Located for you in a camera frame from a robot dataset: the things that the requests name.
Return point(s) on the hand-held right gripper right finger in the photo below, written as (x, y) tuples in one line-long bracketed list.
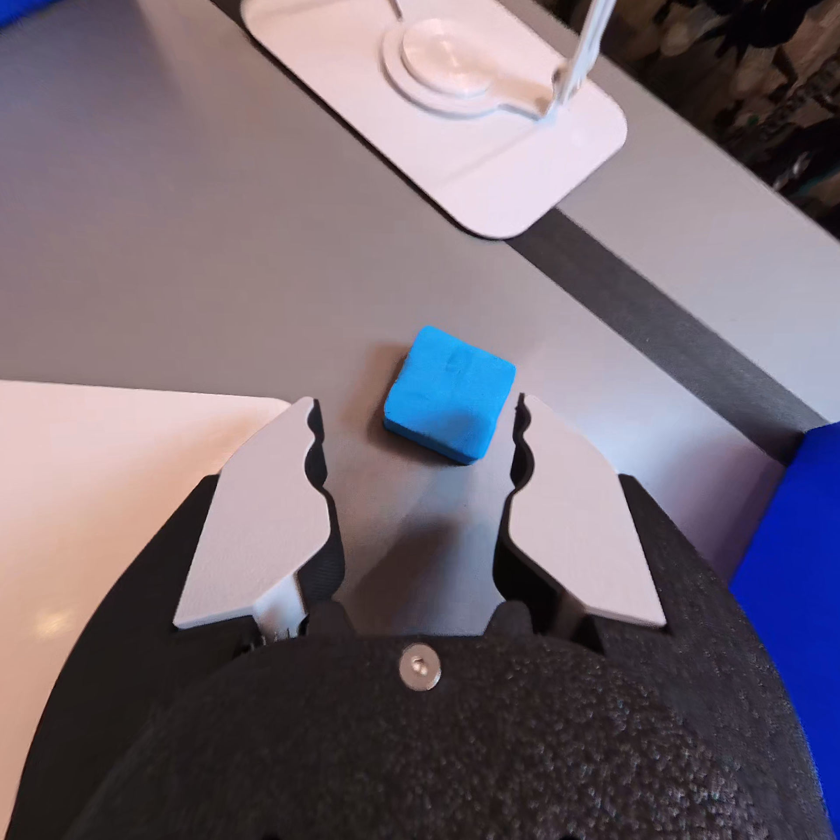
[(584, 531)]

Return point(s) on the blue whiteboard eraser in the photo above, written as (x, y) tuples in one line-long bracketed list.
[(449, 394)]

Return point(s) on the white whiteboard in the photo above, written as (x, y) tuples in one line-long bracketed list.
[(98, 492)]

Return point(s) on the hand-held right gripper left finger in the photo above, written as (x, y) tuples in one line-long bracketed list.
[(256, 525)]

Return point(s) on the white stand with base plate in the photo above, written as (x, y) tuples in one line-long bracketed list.
[(499, 157)]

